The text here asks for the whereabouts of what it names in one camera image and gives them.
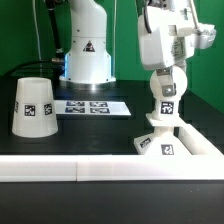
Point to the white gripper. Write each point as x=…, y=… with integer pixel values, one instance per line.
x=169, y=37

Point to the white lamp bulb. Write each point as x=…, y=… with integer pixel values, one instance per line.
x=167, y=85

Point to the white lamp base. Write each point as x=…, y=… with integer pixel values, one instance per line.
x=161, y=142

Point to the white lamp shade cone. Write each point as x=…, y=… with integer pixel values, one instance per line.
x=34, y=110

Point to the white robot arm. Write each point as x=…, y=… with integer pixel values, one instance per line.
x=88, y=63

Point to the white tag sheet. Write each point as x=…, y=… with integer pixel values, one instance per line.
x=108, y=108

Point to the white L-shaped wall fence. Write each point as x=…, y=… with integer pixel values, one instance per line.
x=205, y=162

